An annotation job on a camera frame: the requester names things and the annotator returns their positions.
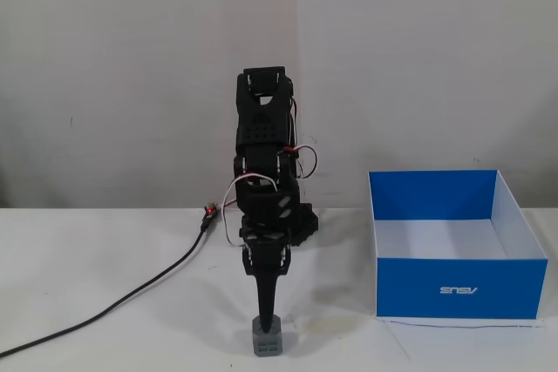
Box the red white elbow cable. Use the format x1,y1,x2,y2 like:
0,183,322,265
282,144,320,180

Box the small controller board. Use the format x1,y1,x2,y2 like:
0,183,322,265
202,200,222,221

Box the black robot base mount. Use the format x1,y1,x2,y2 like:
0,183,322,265
289,200,321,247

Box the clear tape strip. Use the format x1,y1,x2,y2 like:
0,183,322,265
282,315,357,335

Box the blue white cardboard box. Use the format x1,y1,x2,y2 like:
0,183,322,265
367,168,548,320

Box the black USB cable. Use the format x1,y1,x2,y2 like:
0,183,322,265
0,214,211,358

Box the white wrist servo cable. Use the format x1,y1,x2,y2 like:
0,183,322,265
221,174,281,247

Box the gray cube block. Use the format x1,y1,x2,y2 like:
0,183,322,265
251,315,283,358

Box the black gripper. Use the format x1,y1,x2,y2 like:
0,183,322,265
238,222,294,333

